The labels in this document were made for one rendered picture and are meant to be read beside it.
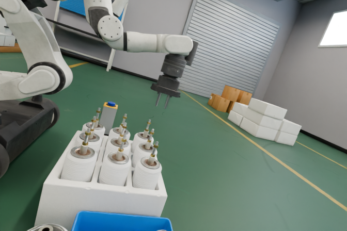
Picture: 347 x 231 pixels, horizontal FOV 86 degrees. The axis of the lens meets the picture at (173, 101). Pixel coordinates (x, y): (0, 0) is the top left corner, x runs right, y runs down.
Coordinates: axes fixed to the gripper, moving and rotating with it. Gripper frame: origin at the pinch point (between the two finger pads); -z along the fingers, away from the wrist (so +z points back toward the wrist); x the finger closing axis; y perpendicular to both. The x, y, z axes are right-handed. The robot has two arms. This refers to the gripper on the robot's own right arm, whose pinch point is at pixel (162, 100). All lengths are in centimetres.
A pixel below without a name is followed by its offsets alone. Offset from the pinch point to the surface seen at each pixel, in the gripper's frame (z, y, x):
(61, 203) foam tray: -35.8, -23.0, -22.2
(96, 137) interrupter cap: -22.0, -3.2, -20.9
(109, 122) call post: -24.5, 22.6, -21.4
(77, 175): -27.6, -19.7, -20.5
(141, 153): -23.2, -4.5, -1.8
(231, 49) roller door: 127, 525, 215
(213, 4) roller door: 224, 510, 108
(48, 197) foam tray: -34.1, -23.6, -25.9
